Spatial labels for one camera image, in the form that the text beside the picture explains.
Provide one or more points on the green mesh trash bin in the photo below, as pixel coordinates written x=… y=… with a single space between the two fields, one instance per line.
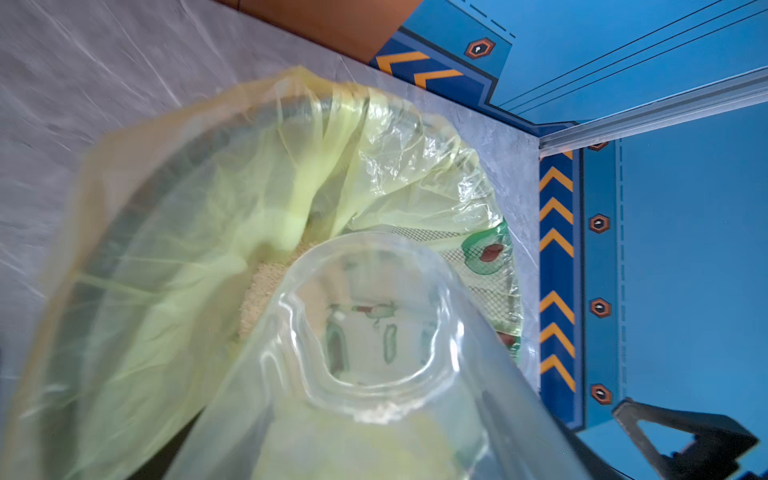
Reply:
x=498 y=282

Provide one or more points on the right aluminium corner post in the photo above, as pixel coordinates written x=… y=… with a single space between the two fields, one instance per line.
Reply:
x=725 y=95

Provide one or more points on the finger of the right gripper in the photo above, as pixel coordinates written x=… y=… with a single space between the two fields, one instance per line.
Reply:
x=717 y=441

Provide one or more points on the rice jar cream lid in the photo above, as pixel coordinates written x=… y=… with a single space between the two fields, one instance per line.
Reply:
x=372 y=361

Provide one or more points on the yellow-green plastic bin liner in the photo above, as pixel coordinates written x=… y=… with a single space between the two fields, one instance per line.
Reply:
x=210 y=240

